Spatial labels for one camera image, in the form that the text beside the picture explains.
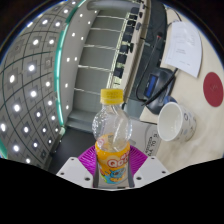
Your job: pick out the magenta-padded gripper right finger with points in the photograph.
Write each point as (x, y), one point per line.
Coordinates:
(146, 169)

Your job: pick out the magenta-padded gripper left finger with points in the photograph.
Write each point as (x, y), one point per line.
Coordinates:
(76, 169)

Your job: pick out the flat round red coaster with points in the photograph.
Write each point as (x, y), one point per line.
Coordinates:
(213, 89)

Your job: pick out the row of black office chairs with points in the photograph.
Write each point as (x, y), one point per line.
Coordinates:
(123, 50)

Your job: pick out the group of ceiling lights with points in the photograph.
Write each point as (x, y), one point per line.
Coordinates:
(33, 93)

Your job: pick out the long curved conference desk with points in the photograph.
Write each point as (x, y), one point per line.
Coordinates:
(151, 30)

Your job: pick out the yellow-capped orange-label drink bottle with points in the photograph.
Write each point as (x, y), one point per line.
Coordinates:
(111, 133)

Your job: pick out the black device with blue screen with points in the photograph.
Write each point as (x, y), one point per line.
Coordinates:
(156, 85)

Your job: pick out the white printed paper cup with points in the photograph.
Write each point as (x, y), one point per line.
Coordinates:
(181, 123)

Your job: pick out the white printed paper sheet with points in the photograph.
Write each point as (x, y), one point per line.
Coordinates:
(183, 46)

